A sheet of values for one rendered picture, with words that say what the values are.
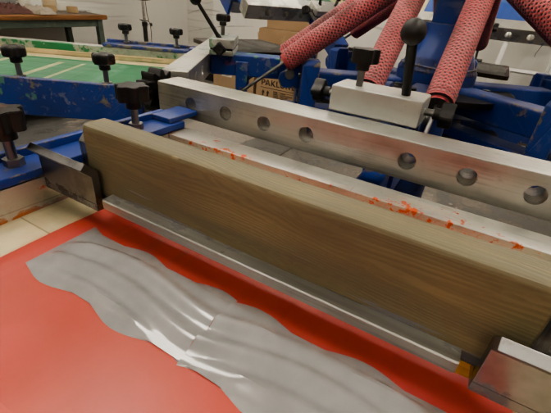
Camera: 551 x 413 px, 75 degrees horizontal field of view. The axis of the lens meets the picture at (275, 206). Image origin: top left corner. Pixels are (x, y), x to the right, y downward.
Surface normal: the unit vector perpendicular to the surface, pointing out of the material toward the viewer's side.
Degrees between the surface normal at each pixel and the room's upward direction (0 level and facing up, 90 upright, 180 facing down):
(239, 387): 38
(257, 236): 90
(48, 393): 0
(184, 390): 0
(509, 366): 90
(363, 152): 90
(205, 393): 0
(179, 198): 90
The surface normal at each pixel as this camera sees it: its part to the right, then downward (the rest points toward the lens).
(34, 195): 0.86, 0.32
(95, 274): -0.13, -0.53
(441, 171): -0.50, 0.40
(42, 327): 0.08, -0.86
